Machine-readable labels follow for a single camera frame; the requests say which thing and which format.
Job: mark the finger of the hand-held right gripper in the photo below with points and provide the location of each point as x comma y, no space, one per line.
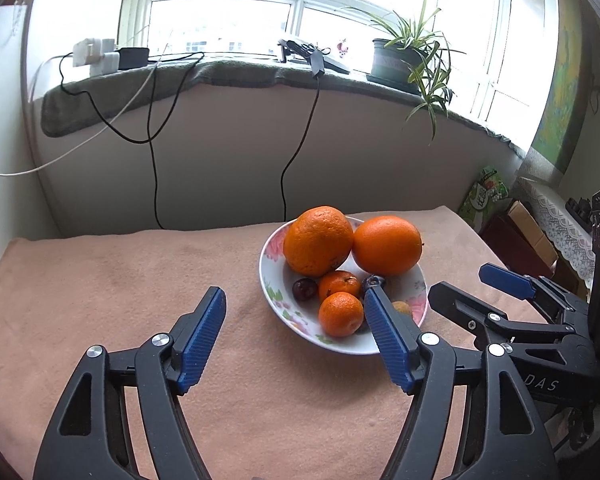
460,307
510,281

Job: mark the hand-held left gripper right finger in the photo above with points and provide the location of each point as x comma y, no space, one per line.
390,340

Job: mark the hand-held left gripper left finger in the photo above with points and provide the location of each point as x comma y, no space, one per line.
202,340

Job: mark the small yellow-brown fruit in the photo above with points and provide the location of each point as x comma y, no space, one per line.
402,308

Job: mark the medium mandarin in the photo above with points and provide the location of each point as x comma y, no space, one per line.
339,284
341,315

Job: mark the white floral plate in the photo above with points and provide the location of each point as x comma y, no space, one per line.
300,327

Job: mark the large oval orange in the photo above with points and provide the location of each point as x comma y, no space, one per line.
387,245

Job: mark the large round orange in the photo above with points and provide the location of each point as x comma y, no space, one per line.
319,240

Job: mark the cardboard box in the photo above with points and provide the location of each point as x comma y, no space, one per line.
522,232

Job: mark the white lace cloth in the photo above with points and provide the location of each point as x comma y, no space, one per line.
560,220

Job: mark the green printed bag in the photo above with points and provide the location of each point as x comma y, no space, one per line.
485,200

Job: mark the pink blanket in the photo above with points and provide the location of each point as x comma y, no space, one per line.
130,285

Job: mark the potted spider plant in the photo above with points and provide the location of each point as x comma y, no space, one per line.
392,62

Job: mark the grey windowsill cloth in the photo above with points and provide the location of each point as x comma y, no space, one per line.
230,77

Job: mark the grey flat device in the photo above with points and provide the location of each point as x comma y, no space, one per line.
330,62

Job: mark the small pink flower ornament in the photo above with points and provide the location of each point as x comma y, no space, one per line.
341,48

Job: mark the black power adapter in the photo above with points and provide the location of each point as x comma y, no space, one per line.
133,58

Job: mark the white cabinet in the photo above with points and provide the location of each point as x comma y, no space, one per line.
5,110

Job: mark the white power adapter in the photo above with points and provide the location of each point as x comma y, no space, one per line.
95,55

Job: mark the green wall poster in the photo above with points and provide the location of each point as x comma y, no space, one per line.
567,85

